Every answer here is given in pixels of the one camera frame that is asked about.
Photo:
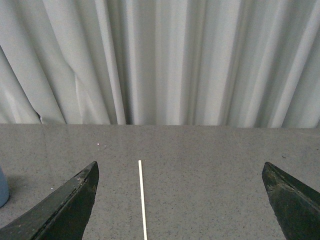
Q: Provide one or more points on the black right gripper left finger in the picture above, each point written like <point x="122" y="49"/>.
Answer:
<point x="63" y="215"/>

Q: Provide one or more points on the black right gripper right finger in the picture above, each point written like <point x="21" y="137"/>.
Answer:
<point x="295" y="204"/>

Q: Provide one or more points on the white chopstick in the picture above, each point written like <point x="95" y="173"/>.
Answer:
<point x="143" y="210"/>

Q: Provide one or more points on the light blue plastic cup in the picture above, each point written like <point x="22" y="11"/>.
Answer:
<point x="4" y="189"/>

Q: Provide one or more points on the grey-white curtain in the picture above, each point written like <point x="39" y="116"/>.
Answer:
<point x="238" y="63"/>

